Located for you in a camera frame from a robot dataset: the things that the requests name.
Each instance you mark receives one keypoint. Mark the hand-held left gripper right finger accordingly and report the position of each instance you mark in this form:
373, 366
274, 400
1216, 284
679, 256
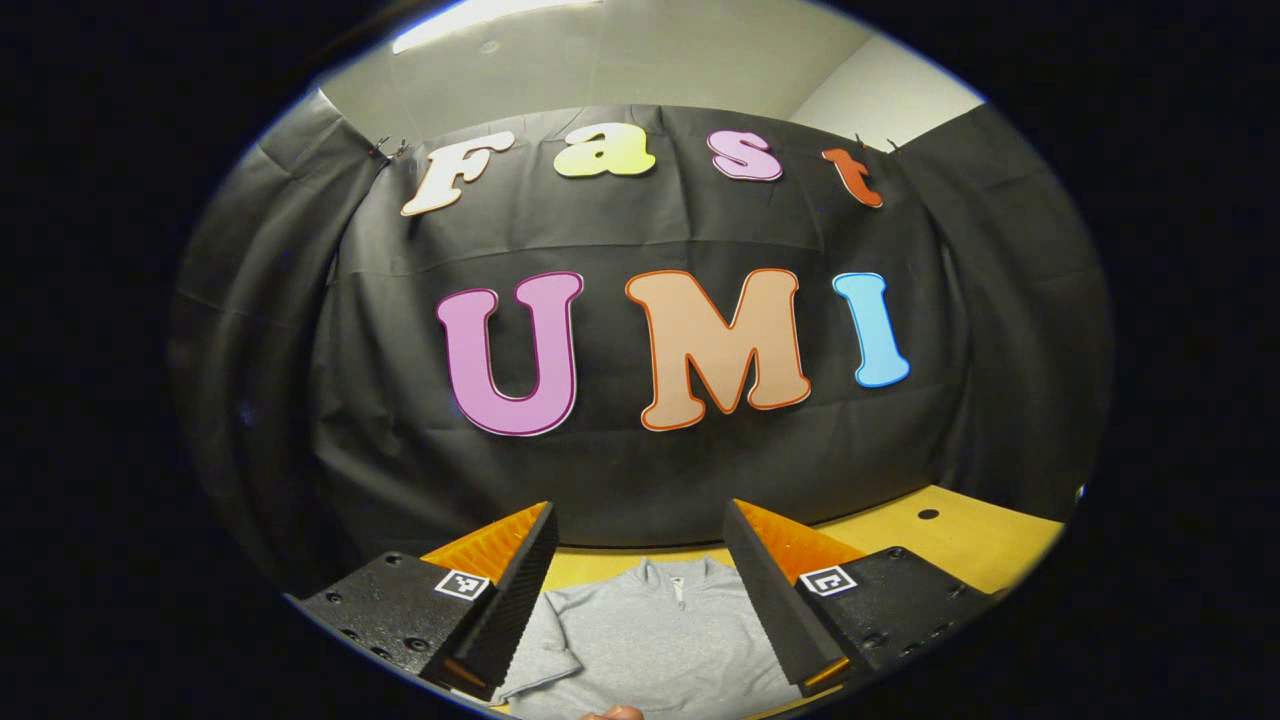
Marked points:
770, 605

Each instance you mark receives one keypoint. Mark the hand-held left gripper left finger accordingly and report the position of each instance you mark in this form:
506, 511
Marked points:
515, 600

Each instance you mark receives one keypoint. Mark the grey zip-neck sweatshirt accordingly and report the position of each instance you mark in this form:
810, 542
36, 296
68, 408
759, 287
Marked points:
660, 640

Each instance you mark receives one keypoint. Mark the black backdrop cloth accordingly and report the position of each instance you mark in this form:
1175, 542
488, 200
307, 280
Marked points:
620, 220

